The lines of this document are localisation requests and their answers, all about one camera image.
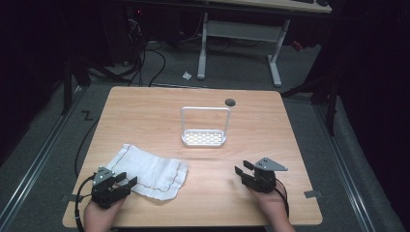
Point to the person's right hand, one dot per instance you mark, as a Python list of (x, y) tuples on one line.
[(274, 206)]

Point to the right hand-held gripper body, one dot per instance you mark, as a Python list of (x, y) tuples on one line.
[(264, 180)]

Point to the small red object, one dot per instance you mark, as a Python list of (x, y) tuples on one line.
[(297, 45)]

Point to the white cloth with dark stitching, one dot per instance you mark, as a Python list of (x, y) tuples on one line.
[(151, 170)]

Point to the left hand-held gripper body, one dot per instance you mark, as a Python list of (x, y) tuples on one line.
[(104, 193)]

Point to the desk with white legs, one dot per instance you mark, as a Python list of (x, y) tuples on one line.
[(245, 30)]

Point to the grey tape piece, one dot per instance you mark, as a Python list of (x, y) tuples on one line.
[(313, 194), (68, 197)]

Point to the black round table grommet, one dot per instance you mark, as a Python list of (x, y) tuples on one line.
[(230, 102)]

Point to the aluminium floor rail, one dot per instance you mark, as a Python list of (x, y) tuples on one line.
[(35, 164), (346, 170)]

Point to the black metal stand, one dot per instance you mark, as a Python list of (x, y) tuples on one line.
[(325, 93), (68, 83)]

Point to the white paper scrap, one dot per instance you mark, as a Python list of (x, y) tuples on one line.
[(187, 75)]

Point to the person's left hand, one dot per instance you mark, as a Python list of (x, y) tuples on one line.
[(100, 219)]

